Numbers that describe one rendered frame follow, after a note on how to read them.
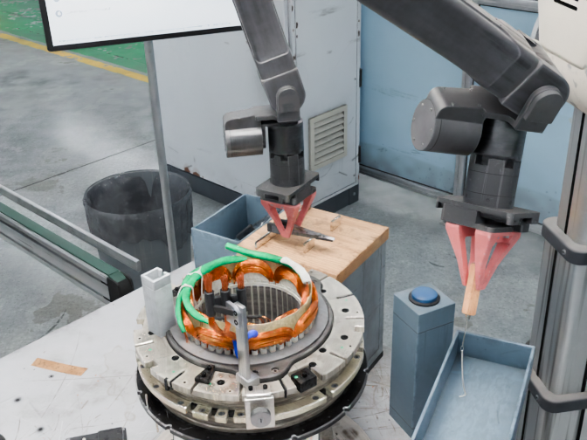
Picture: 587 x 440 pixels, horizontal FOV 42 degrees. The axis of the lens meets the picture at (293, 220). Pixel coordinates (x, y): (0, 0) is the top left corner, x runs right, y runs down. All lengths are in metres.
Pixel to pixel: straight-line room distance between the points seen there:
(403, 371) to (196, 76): 2.62
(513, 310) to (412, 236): 0.69
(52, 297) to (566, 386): 2.43
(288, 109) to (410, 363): 0.45
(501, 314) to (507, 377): 1.97
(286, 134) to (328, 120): 2.30
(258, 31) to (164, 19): 0.86
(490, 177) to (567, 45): 0.23
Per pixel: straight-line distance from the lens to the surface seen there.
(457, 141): 0.84
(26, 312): 3.25
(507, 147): 0.87
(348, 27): 3.50
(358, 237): 1.33
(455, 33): 0.76
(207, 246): 1.38
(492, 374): 1.11
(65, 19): 1.96
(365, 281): 1.34
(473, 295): 0.91
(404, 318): 1.23
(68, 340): 1.64
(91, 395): 1.49
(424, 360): 1.25
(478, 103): 0.84
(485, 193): 0.87
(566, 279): 1.15
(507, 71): 0.80
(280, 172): 1.22
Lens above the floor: 1.71
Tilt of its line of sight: 28 degrees down
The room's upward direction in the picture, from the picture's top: 2 degrees counter-clockwise
